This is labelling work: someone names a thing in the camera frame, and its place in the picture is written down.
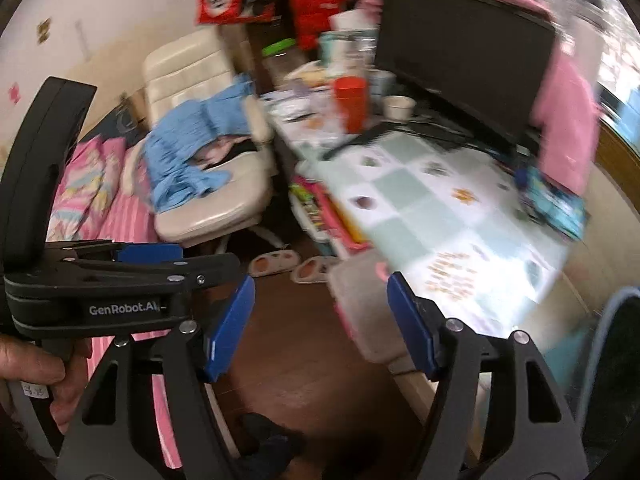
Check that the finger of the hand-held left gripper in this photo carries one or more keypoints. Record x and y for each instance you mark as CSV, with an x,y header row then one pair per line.
x,y
210,270
150,252

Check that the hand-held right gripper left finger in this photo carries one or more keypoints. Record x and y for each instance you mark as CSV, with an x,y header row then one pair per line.
x,y
230,325

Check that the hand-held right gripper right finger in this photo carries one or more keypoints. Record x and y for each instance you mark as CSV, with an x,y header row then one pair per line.
x,y
415,330

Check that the blue bin with black liner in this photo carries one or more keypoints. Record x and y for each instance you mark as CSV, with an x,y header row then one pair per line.
x,y
620,360

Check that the person's left hand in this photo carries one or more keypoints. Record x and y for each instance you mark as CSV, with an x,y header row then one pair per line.
x,y
30,360

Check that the pink striped bed sheet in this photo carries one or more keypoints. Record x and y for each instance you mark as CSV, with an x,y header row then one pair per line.
x,y
100,200

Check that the beige slipper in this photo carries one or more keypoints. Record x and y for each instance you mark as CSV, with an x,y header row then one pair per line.
x,y
315,270
272,263

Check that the dark cloth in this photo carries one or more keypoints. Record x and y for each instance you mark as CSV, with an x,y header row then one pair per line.
x,y
272,442

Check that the basket of colourful items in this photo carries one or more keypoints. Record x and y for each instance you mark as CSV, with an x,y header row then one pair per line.
x,y
320,210

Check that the blue knit scarf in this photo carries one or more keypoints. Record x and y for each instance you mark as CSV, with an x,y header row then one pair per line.
x,y
185,130

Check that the table with patterned cover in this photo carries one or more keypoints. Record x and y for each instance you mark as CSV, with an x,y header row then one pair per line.
x,y
415,190

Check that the blue tissue packet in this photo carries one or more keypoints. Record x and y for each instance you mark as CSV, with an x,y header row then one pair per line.
x,y
555,205

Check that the cream padded chair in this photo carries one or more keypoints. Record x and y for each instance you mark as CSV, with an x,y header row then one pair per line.
x,y
190,60

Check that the black comb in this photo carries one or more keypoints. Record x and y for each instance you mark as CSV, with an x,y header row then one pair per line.
x,y
365,140

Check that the red cup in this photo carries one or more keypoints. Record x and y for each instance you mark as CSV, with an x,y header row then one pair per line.
x,y
351,105

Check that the white cup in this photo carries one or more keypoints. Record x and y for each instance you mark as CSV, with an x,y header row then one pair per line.
x,y
399,107

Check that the green plastic item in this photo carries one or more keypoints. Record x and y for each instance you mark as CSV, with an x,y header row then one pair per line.
x,y
278,46

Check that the pink jacket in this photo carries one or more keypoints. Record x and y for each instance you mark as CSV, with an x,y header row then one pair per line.
x,y
565,110

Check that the wooden window sill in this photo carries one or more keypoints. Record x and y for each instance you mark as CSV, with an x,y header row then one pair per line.
x,y
620,160

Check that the red puffer jacket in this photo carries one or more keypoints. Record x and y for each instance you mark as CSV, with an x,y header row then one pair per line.
x,y
315,10

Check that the black computer monitor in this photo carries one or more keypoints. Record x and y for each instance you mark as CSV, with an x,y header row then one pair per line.
x,y
450,50

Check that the pink wall sticker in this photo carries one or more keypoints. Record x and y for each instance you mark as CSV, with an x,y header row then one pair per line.
x,y
15,94

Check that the yellow wall sticker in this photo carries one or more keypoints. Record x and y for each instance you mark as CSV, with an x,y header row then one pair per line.
x,y
44,30

